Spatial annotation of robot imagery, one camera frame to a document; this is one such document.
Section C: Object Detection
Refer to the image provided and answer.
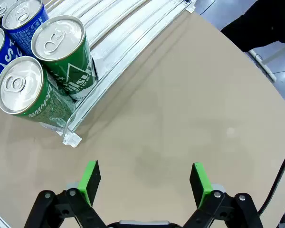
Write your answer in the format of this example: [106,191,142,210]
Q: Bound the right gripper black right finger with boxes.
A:
[182,162,264,228]

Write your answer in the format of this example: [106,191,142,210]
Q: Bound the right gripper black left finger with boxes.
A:
[23,160,107,228]

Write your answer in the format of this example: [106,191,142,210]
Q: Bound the clear plastic can dispenser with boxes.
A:
[39,0,197,148]

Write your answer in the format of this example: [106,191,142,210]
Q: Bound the green soda can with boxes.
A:
[30,15,99,100]
[0,56,76,126]

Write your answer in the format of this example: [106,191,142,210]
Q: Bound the white power strip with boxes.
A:
[246,49,277,83]

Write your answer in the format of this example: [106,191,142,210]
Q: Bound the person in black jacket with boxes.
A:
[220,0,285,52]

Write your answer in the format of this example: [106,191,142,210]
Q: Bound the black cable hose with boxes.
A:
[257,142,285,214]

